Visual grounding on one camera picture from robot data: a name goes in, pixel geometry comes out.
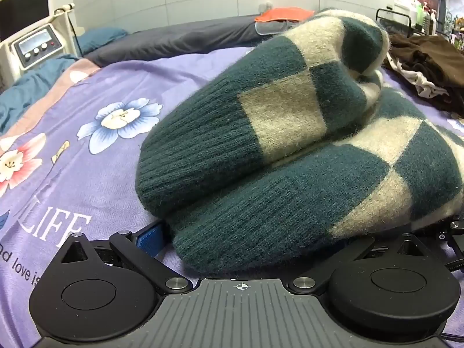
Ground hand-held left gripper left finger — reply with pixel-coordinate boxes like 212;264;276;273
54;223;193;293

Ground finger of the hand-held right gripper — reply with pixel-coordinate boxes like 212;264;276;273
437;217;464;272

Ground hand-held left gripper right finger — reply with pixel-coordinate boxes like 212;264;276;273
290;234;432;296

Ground green cream checkered sweater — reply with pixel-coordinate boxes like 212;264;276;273
136;7;464;276

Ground purple floral bedsheet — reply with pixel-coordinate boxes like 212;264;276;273
0;45;464;348

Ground white dotted garment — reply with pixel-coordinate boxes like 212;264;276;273
389;52;454;97

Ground brown clothing pile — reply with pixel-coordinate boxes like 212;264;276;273
384;32;464;117

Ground teal blanket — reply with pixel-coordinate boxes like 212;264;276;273
0;27;129;135

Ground artificial flowers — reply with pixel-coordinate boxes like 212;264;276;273
444;10;464;52

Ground green bottle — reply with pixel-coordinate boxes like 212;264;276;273
415;2;431;31

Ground white pump bottle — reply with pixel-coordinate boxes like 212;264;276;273
408;0;421;28

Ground white machine with control panel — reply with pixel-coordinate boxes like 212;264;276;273
0;3;78;91

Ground grey cushion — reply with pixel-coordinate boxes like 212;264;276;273
255;19;303;37

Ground orange cloth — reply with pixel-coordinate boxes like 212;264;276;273
254;7;316;24

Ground white framed monitor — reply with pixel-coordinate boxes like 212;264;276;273
0;0;55;44

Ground black wire rack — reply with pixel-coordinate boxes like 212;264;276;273
375;7;414;30

